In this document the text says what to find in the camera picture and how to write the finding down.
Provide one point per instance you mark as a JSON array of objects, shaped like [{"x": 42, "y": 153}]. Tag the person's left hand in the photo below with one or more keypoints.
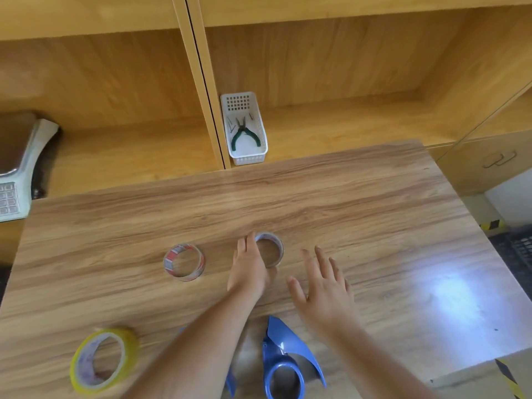
[{"x": 249, "y": 274}]

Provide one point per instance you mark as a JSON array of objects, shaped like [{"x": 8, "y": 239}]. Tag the person's right hand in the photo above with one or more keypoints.
[{"x": 328, "y": 307}]

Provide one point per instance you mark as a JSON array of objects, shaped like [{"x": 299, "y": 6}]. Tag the clear tape roll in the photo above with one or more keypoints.
[{"x": 280, "y": 251}]

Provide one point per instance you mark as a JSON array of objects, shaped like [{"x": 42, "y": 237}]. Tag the blue tape dispenser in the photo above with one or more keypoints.
[
  {"x": 231, "y": 384},
  {"x": 287, "y": 340}
]

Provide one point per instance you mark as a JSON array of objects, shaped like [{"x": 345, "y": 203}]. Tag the red patterned tape core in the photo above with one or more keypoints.
[{"x": 170, "y": 258}]

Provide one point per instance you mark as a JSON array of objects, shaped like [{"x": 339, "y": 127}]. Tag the yellow tape roll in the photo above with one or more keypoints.
[{"x": 132, "y": 349}]

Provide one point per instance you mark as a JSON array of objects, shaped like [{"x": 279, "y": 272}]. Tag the person's left forearm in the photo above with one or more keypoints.
[{"x": 195, "y": 357}]

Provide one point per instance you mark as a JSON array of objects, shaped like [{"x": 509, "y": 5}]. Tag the person's right forearm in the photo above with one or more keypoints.
[{"x": 382, "y": 369}]

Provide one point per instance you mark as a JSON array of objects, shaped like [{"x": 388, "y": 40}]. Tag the white plastic basket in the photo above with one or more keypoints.
[{"x": 249, "y": 158}]

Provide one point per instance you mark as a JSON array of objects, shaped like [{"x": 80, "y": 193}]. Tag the wooden shelf unit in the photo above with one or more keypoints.
[{"x": 332, "y": 58}]

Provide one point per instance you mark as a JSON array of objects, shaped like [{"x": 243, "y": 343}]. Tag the white digital weighing scale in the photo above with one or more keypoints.
[{"x": 16, "y": 162}]

